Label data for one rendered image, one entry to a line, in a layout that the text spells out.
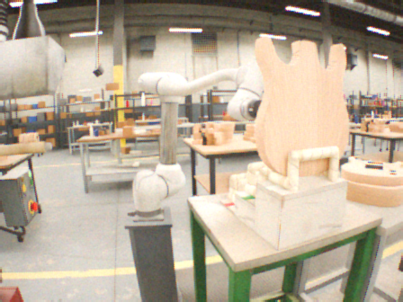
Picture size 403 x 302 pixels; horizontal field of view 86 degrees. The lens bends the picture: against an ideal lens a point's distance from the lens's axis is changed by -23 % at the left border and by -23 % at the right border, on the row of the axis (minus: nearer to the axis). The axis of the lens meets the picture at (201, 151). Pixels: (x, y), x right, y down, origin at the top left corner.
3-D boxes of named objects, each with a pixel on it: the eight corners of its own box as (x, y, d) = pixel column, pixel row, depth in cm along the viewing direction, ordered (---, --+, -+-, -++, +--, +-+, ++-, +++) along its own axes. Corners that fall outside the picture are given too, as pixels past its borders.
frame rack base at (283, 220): (278, 252, 70) (283, 196, 67) (253, 232, 84) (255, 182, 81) (342, 228, 79) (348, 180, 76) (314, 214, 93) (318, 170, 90)
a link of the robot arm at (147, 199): (129, 208, 154) (125, 173, 151) (149, 199, 169) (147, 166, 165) (147, 214, 145) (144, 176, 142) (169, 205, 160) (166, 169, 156)
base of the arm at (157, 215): (129, 210, 165) (128, 202, 164) (164, 209, 167) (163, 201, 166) (126, 222, 147) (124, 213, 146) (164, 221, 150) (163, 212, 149)
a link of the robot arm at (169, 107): (148, 196, 169) (171, 187, 187) (168, 203, 161) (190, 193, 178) (150, 72, 152) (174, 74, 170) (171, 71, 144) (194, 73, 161)
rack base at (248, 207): (255, 232, 84) (255, 206, 82) (233, 215, 99) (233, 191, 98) (316, 215, 93) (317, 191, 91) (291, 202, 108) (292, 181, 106)
